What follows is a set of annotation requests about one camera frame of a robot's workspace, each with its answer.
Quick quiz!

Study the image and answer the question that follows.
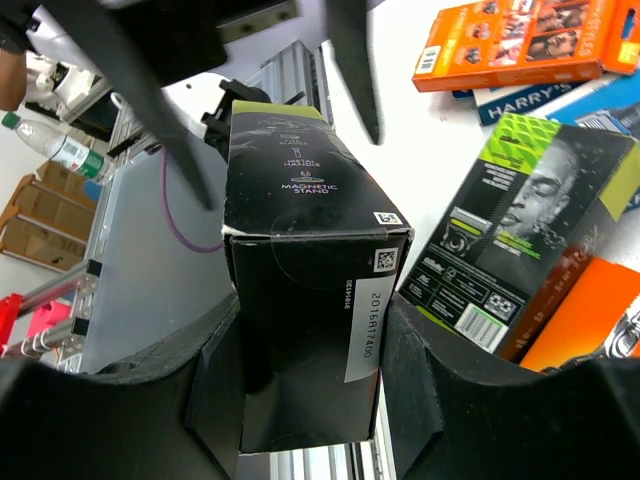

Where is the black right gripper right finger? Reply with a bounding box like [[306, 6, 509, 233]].
[[382, 295, 639, 479]]

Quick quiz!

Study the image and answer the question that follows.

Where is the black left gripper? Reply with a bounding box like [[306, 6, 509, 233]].
[[41, 0, 381, 210]]

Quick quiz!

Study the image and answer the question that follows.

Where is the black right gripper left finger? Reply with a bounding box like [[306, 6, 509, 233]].
[[1, 295, 243, 479]]

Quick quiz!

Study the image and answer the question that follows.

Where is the black green gillettelabs box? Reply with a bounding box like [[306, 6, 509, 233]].
[[400, 114, 639, 363], [222, 101, 414, 454]]

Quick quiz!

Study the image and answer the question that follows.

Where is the orange Gillette Fusion5 box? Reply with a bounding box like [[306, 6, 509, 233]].
[[520, 258, 639, 373]]

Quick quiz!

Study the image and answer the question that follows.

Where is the plastic water bottle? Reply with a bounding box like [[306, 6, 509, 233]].
[[1, 112, 116, 185]]

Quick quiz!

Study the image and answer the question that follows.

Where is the wooden rack with cardboard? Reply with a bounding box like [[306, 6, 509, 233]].
[[1, 161, 97, 272]]

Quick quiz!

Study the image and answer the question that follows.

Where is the Harry's razor box middle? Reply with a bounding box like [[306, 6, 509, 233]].
[[452, 69, 640, 136]]

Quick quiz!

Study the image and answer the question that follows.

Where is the orange styler box back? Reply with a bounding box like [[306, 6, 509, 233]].
[[412, 0, 639, 92]]

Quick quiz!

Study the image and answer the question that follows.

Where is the aluminium rail base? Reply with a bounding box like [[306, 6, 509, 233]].
[[244, 40, 334, 125]]

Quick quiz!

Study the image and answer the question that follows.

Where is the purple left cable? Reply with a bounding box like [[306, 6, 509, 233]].
[[159, 144, 226, 254]]

